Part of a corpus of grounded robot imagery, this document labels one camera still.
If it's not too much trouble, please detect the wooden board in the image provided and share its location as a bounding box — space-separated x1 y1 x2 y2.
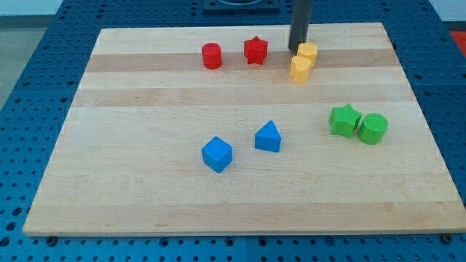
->
23 23 465 237

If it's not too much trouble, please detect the blue cube block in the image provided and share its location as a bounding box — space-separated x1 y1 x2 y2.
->
201 136 233 173

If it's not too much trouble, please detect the blue triangle block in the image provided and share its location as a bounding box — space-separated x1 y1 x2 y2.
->
254 120 281 153

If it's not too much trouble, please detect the red cylinder block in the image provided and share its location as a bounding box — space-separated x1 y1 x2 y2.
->
202 43 223 70

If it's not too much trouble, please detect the red star block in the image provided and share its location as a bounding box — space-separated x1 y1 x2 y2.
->
244 36 268 65

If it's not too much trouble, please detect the yellow hexagon block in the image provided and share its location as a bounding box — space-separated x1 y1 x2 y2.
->
297 42 318 68

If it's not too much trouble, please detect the green star block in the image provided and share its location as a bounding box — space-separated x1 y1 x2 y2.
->
328 104 362 138

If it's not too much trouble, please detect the green cylinder block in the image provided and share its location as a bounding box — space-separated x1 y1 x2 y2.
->
358 113 389 145

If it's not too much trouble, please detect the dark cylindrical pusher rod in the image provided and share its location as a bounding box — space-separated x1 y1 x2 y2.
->
288 0 314 52

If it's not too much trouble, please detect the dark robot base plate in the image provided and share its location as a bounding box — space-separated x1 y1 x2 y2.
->
201 0 280 13

